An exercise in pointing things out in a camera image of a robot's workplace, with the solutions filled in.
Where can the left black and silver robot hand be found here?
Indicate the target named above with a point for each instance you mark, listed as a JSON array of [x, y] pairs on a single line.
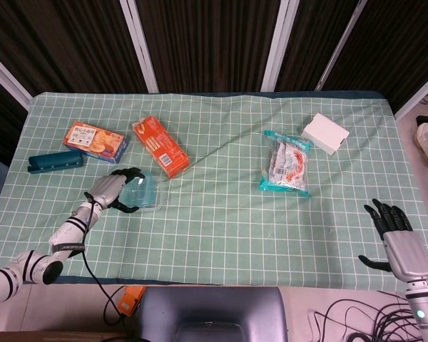
[[108, 189]]

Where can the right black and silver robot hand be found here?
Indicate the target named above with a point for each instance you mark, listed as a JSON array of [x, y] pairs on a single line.
[[406, 254]]

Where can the teal plastic lid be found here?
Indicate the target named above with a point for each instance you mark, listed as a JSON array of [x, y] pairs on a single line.
[[142, 192]]

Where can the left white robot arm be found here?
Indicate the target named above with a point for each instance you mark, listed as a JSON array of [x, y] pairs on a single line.
[[71, 228]]

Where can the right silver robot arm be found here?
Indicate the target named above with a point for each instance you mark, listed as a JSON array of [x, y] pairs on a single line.
[[424, 313]]

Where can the orange and blue cookie box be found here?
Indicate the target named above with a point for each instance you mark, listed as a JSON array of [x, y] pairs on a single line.
[[92, 140]]

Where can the clear plastic container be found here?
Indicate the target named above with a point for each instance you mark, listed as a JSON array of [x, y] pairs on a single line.
[[158, 207]]

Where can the white cardboard box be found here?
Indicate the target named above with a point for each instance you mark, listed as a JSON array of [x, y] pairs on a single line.
[[324, 132]]

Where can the dark teal cylindrical case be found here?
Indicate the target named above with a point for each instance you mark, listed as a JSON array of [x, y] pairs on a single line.
[[53, 162]]

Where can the orange snack carton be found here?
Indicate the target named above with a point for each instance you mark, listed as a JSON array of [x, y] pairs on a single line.
[[162, 146]]

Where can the orange device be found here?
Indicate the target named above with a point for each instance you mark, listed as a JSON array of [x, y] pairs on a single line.
[[130, 301]]

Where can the green checked tablecloth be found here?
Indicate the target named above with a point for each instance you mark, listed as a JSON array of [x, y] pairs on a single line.
[[217, 231]]

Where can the dark slatted partition panel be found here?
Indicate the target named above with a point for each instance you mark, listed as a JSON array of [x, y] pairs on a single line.
[[75, 42], [210, 42], [3, 117], [396, 42], [314, 46]]

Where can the teal snack bag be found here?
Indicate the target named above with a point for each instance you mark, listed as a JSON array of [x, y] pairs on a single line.
[[287, 164]]

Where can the brown wooden board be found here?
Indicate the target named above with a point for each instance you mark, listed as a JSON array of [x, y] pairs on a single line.
[[57, 337]]

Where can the dark grey robot torso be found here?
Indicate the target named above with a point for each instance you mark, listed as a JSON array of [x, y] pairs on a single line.
[[214, 306]]

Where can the white partition frame post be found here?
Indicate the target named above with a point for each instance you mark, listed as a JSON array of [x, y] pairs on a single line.
[[7, 77], [279, 46], [419, 94], [341, 44], [141, 46]]

